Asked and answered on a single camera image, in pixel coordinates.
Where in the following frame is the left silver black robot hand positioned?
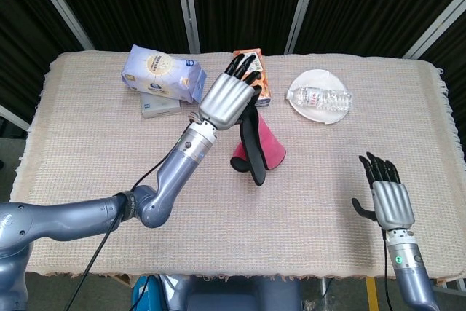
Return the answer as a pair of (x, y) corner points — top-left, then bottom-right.
(198, 53), (264, 132)

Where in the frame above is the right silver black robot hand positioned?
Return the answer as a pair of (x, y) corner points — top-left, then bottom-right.
(351, 151), (416, 232)

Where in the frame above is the pink and black cloth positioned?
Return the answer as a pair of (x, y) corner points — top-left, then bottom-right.
(229, 105), (287, 187)

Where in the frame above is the orange and blue snack box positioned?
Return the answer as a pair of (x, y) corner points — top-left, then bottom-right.
(232, 47), (272, 109)

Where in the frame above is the white cardboard box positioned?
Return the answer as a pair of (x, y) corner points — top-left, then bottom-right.
(140, 91), (182, 119)

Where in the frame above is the lavender tissue pack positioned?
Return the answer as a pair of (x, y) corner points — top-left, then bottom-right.
(121, 44), (208, 103)

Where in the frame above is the white paper plate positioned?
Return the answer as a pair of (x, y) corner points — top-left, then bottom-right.
(289, 68), (350, 125)

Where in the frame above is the clear plastic water bottle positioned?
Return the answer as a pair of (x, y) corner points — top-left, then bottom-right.
(285, 85), (353, 112)

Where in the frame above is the beige woven tablecloth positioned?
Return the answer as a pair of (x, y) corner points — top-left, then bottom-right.
(9, 50), (458, 279)

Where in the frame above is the blue-grey robot torso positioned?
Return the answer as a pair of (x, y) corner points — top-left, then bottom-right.
(158, 274), (303, 311)

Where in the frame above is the blue plastic object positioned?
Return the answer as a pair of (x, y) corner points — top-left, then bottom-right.
(130, 276), (161, 311)

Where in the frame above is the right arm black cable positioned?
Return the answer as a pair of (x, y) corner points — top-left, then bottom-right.
(380, 229), (393, 311)

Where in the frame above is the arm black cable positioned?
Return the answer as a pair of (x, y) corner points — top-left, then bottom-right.
(380, 229), (393, 311)
(67, 154), (174, 311)

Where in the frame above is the grey metal frame post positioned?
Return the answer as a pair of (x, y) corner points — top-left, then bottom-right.
(24, 0), (95, 51)
(0, 104), (31, 133)
(173, 0), (202, 54)
(402, 0), (466, 60)
(284, 0), (323, 54)

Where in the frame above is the left arm black strap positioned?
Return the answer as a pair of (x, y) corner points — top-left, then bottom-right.
(122, 190), (138, 223)

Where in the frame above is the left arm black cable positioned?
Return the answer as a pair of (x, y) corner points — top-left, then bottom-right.
(67, 154), (174, 311)

